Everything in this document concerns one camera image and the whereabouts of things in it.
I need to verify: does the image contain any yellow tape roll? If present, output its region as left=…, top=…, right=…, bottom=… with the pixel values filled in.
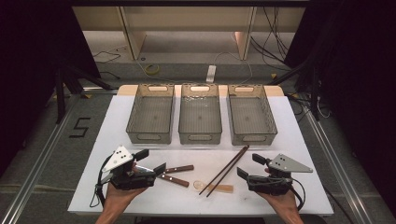
left=145, top=63, right=161, bottom=76

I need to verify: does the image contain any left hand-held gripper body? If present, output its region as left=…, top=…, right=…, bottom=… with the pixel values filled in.
left=102, top=145, right=157, bottom=190

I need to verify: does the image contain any white floor cable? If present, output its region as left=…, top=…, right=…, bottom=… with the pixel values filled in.
left=214, top=50, right=254, bottom=85

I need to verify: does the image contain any spoon with wooden handle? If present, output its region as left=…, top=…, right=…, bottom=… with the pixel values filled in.
left=192, top=179, right=234, bottom=194

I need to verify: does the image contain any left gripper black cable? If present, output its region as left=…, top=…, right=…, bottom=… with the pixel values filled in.
left=89, top=154, right=114, bottom=208

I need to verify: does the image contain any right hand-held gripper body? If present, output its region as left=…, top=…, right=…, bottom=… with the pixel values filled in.
left=247, top=153, right=314, bottom=196

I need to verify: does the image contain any black curtain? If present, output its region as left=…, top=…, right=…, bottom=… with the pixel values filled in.
left=0, top=0, right=102, bottom=176
left=283, top=0, right=396, bottom=217

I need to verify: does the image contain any aluminium floor rail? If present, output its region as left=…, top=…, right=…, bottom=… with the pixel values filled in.
left=304, top=110, right=376, bottom=224
left=0, top=90, right=85, bottom=224

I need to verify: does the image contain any white table mat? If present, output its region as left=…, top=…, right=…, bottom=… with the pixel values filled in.
left=67, top=94, right=334, bottom=217

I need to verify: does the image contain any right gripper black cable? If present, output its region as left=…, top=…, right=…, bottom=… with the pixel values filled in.
left=290, top=177, right=307, bottom=212

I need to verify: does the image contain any black cable bundle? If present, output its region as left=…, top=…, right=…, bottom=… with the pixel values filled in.
left=250, top=7, right=291, bottom=72

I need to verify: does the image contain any thin black floor cable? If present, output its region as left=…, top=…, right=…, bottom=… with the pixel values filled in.
left=92, top=50, right=121, bottom=64

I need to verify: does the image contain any person's right hand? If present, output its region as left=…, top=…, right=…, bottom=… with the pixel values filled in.
left=256, top=189, right=300, bottom=214

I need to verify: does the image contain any person's left hand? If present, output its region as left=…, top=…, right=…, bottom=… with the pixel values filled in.
left=104, top=184, right=148, bottom=208

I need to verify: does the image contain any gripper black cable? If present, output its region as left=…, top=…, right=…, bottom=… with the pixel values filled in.
left=89, top=154, right=114, bottom=208
left=290, top=177, right=307, bottom=212

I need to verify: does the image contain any white power strip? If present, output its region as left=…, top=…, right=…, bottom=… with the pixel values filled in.
left=205, top=64, right=217, bottom=84

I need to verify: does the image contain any cream wooden furniture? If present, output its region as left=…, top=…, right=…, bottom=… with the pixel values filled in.
left=72, top=6, right=306, bottom=62

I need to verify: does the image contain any transparent grey plastic bin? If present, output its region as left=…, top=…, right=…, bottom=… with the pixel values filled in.
left=125, top=83, right=176, bottom=145
left=227, top=83, right=278, bottom=147
left=177, top=82, right=223, bottom=146

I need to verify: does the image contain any black metal stand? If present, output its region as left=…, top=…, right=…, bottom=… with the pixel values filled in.
left=267, top=59, right=322, bottom=121
left=54, top=60, right=114, bottom=125

